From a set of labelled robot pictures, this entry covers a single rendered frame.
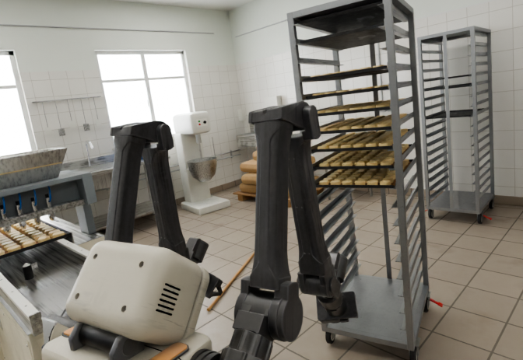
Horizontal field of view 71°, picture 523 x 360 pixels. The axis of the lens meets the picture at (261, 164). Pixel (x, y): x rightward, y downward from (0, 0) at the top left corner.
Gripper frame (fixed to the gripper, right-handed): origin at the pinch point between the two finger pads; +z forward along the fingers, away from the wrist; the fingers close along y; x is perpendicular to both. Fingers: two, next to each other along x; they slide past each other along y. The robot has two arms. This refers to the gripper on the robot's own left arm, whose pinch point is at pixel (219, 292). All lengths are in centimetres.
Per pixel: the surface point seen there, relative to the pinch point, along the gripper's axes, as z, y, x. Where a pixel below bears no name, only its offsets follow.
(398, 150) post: 33, -15, -92
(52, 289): -21, 52, 31
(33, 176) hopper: -36, 107, 3
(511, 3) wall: 151, 17, -366
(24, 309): -36, 31, 35
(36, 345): -28, 25, 41
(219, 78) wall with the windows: 174, 420, -287
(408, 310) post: 93, -26, -42
